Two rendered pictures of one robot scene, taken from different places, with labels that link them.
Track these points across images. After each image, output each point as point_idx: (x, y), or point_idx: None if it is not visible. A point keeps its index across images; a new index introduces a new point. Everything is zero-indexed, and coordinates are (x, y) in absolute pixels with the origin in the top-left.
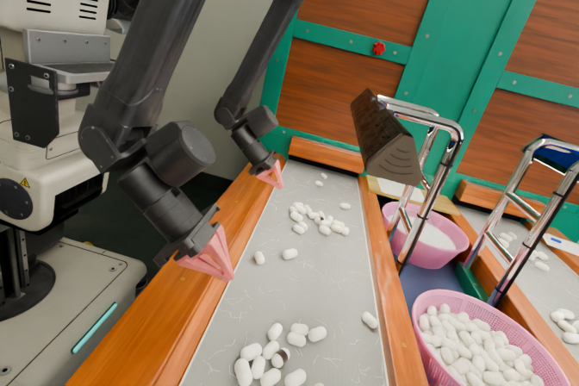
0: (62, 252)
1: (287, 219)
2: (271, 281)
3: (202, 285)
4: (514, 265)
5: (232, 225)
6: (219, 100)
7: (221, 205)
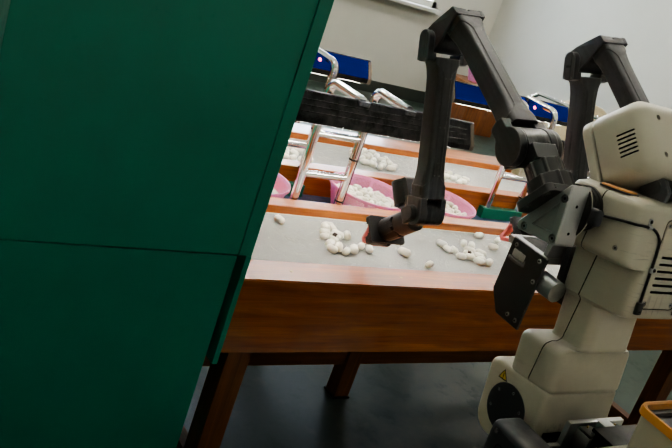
0: None
1: (359, 257)
2: (433, 261)
3: (484, 275)
4: None
5: (430, 274)
6: (445, 204)
7: (419, 283)
